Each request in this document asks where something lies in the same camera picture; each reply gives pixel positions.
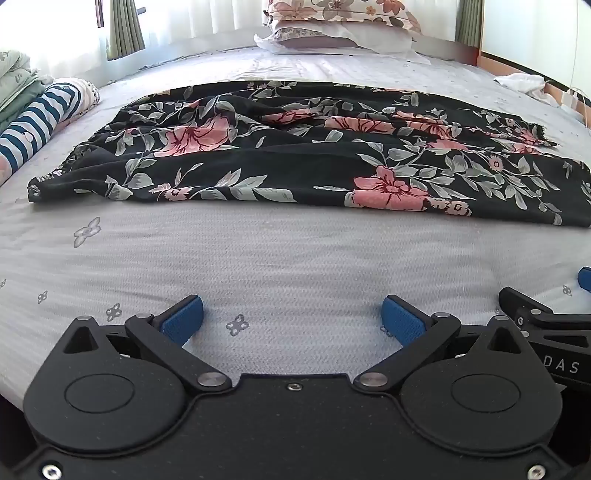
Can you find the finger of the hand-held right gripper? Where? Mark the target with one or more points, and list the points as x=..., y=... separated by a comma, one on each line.
x=585, y=279
x=531, y=310

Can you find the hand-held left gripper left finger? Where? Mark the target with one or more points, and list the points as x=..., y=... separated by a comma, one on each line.
x=184, y=318

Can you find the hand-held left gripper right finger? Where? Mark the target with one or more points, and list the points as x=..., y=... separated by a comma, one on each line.
x=401, y=321

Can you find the black floral pants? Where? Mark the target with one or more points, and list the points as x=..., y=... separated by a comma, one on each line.
x=277, y=152

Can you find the bed with grey sheet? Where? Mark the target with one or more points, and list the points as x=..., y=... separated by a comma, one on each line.
x=277, y=263

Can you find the white charger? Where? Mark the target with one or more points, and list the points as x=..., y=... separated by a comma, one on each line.
x=573, y=98

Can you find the white crumpled cloth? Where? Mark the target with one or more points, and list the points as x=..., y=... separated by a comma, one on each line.
x=521, y=83

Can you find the blue white striped bolster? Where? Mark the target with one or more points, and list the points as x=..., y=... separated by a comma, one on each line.
x=37, y=122

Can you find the green curtain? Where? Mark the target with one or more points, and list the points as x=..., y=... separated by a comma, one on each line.
x=468, y=23
x=124, y=27

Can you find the white pillow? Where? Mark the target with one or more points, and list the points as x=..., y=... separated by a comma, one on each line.
x=351, y=42

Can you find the green folded blanket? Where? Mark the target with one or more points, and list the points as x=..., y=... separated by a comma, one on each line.
x=16, y=83

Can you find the white sheer curtain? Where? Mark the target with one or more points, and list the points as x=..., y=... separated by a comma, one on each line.
x=60, y=32

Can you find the floral pillow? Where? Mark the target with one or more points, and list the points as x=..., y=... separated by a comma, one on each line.
x=341, y=10

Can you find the wooden bed frame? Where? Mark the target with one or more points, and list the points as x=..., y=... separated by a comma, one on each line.
x=517, y=67

